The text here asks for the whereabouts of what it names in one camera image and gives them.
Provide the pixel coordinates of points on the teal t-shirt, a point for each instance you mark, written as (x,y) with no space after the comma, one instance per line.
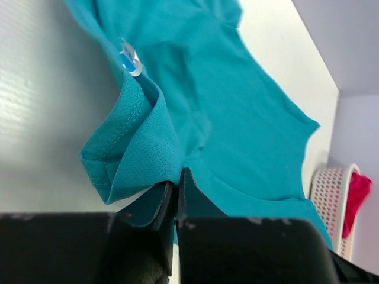
(193,96)

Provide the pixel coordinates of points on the white perforated plastic basket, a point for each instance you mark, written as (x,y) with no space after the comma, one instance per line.
(329,194)

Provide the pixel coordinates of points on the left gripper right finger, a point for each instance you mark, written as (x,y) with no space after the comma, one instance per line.
(215,248)

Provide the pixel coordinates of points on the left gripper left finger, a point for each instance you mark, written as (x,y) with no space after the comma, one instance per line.
(133,245)

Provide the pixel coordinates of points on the magenta t-shirt in basket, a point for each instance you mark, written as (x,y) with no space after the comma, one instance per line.
(359,189)

